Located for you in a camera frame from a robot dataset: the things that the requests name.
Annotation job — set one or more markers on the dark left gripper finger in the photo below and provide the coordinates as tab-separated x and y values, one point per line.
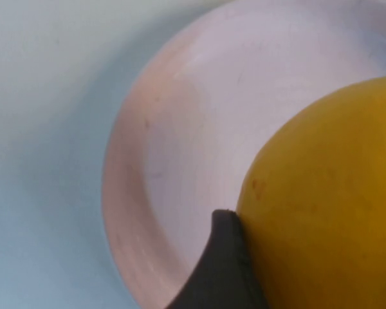
222	280

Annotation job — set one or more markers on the pink round plate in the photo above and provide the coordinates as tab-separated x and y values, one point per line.
196	128

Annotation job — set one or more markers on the yellow-orange mango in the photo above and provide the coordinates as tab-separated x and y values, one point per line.
325	193

